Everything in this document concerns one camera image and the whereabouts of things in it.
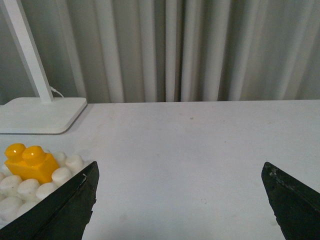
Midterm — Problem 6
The yellow two-stud block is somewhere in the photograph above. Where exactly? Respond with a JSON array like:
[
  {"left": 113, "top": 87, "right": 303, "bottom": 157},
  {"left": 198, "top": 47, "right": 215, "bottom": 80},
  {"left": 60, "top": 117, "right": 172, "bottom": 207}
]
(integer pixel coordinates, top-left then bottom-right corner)
[{"left": 4, "top": 143, "right": 59, "bottom": 185}]

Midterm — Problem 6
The white studded base plate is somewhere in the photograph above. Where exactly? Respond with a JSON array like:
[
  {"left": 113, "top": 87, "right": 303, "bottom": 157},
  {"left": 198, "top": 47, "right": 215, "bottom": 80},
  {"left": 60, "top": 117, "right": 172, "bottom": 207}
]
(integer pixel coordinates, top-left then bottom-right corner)
[{"left": 0, "top": 149, "right": 89, "bottom": 227}]

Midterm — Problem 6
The grey pleated curtain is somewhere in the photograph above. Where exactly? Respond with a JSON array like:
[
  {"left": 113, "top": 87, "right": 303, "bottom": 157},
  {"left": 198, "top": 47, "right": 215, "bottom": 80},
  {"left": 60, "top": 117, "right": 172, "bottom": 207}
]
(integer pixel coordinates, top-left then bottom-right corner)
[{"left": 0, "top": 0, "right": 320, "bottom": 104}]

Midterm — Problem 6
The white desk lamp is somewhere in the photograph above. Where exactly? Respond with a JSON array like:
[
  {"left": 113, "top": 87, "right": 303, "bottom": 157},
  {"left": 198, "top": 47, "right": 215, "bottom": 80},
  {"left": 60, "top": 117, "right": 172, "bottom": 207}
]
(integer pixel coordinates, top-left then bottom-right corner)
[{"left": 0, "top": 0, "right": 87, "bottom": 134}]

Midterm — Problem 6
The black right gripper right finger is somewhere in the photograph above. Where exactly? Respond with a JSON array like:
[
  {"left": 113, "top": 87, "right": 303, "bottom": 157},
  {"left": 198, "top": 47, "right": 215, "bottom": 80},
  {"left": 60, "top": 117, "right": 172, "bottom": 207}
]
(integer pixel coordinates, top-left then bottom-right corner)
[{"left": 261, "top": 162, "right": 320, "bottom": 240}]

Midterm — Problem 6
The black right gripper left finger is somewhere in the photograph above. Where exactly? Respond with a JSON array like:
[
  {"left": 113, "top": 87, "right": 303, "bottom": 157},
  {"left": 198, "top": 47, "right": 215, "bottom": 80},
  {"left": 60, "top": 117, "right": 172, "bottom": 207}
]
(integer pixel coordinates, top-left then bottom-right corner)
[{"left": 0, "top": 161, "right": 99, "bottom": 240}]

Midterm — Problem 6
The white lamp cable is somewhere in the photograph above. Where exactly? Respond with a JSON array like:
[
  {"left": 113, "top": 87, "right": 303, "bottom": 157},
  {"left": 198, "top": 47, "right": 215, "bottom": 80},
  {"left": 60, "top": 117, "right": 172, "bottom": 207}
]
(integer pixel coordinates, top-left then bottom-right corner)
[{"left": 49, "top": 85, "right": 65, "bottom": 98}]

